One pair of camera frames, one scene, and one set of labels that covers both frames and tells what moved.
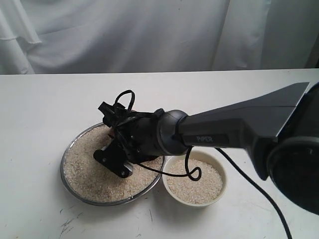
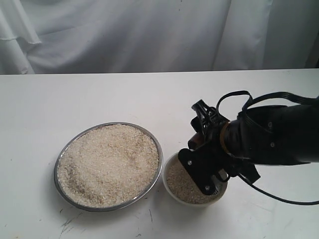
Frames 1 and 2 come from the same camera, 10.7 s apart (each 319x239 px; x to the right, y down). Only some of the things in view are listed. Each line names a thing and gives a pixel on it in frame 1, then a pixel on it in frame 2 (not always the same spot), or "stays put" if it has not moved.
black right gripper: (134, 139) → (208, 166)
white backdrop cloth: (83, 36) stays put
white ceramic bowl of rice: (213, 182) stays put
